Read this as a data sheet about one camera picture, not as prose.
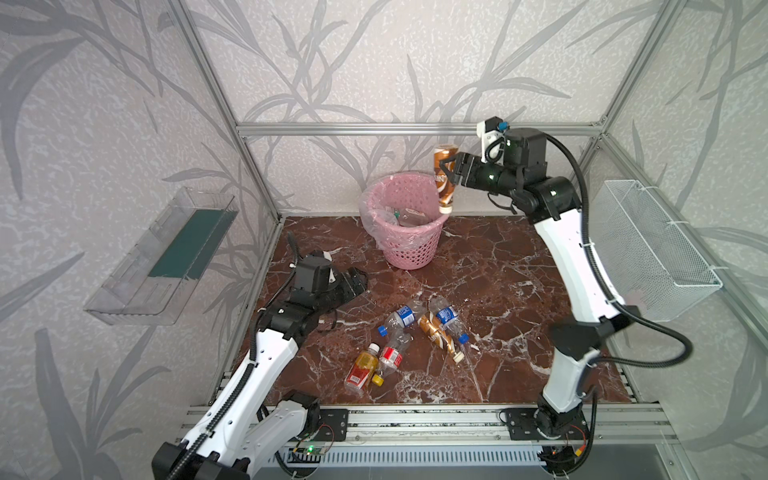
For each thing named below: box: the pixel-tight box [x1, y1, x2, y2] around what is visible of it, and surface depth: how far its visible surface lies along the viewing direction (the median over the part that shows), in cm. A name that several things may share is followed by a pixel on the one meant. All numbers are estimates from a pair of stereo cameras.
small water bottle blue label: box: [428, 295, 470, 344], surface depth 91 cm
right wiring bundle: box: [537, 424, 595, 480], surface depth 72 cm
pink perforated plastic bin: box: [361, 172, 449, 271], surface depth 98 cm
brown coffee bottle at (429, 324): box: [417, 311, 465, 363], surface depth 86 cm
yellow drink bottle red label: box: [344, 342, 381, 395], surface depth 80 cm
